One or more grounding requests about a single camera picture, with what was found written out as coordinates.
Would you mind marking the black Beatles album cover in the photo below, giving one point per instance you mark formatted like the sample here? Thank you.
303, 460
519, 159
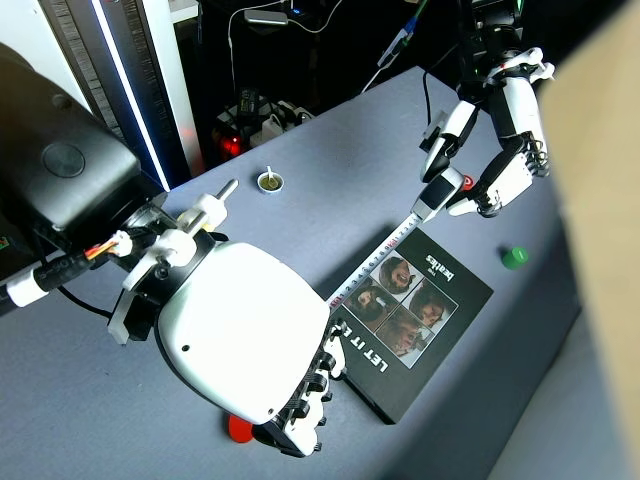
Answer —
450, 340

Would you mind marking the red heart block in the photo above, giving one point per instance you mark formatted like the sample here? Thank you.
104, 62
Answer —
239, 430

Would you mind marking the grey table cloth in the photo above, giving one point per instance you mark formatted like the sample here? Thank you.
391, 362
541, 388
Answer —
150, 425

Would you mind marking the small cup with white spoon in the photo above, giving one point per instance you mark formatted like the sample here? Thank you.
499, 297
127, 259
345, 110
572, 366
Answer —
270, 184

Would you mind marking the black device with red light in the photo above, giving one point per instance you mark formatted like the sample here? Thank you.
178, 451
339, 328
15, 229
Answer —
231, 146

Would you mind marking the white power strip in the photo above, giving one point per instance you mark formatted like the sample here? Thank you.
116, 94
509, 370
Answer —
272, 127

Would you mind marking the black power adapter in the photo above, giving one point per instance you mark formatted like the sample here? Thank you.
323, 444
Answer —
248, 102

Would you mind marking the red cylinder block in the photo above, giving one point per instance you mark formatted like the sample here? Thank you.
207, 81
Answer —
467, 182

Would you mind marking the green cylinder block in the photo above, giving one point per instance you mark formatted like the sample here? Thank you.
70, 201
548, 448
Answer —
515, 257

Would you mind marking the grey flat device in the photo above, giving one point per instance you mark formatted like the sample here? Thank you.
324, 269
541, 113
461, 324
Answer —
265, 17

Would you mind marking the beige cardboard sheet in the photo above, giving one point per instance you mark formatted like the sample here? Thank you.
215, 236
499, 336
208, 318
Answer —
600, 200

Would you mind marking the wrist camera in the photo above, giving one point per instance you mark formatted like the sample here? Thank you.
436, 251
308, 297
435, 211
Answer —
434, 131
135, 320

